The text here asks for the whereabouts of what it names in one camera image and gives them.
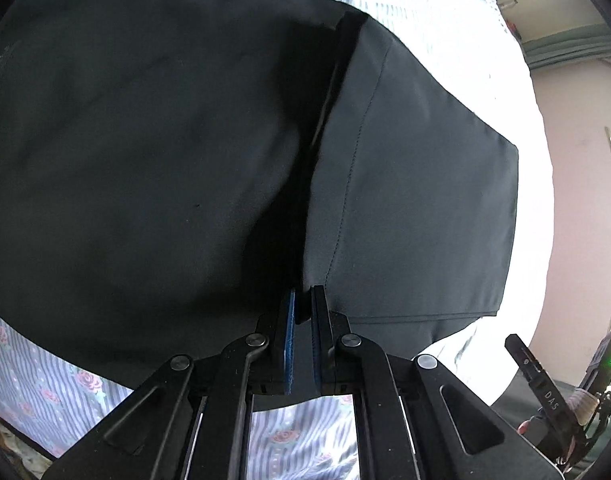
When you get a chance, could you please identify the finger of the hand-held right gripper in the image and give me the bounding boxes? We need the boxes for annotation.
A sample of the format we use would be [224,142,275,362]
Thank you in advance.
[504,332,575,433]

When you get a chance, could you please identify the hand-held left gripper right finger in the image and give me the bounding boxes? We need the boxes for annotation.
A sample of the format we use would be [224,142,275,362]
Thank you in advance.
[310,285,561,480]

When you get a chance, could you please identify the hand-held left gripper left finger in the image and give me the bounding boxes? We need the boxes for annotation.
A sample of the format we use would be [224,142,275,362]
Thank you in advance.
[40,289,298,480]

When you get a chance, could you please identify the black pants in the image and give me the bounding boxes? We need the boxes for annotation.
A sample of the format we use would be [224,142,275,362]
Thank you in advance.
[0,0,520,361]

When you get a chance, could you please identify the person's right hand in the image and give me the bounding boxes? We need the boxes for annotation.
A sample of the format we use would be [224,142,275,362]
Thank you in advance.
[568,389,603,426]

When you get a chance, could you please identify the blue floral bedsheet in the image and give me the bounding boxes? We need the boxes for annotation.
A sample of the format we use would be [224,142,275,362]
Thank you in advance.
[0,0,553,480]

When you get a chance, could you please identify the grey curtain valance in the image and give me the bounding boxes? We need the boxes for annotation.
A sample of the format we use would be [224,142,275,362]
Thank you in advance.
[523,22,611,68]

